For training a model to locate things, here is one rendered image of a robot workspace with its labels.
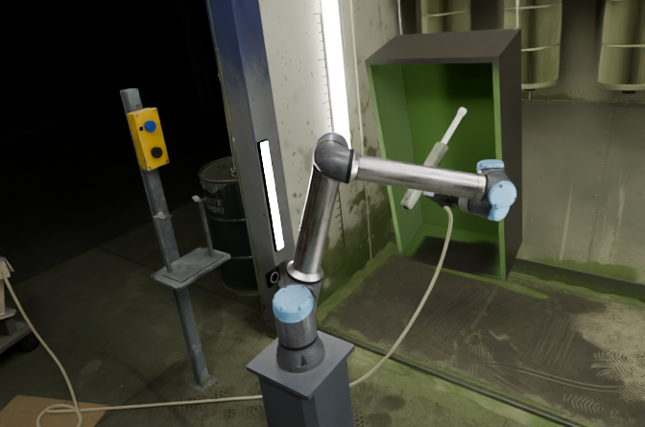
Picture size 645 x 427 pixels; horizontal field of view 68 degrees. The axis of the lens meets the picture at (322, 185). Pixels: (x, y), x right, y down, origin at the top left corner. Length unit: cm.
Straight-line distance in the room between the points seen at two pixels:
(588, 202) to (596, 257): 35
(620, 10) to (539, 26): 41
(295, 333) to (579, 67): 260
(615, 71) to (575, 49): 49
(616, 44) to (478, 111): 94
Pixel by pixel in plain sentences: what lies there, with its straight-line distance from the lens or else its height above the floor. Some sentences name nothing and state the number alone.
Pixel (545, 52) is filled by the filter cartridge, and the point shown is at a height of 147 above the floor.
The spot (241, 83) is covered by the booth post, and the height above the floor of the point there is 157.
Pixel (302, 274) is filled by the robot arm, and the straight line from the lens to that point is 190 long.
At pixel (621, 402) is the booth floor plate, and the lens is 279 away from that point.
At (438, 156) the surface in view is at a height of 127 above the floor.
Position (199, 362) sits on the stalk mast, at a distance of 285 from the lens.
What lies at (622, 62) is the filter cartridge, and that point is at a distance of 318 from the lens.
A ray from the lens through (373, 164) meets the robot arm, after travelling 157.
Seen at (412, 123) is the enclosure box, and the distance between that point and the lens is 274.
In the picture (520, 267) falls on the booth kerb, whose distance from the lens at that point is 352.
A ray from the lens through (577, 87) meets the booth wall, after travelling 365.
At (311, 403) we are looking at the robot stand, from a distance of 190.
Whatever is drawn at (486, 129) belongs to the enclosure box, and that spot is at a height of 121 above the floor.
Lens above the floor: 191
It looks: 21 degrees down
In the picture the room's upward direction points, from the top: 7 degrees counter-clockwise
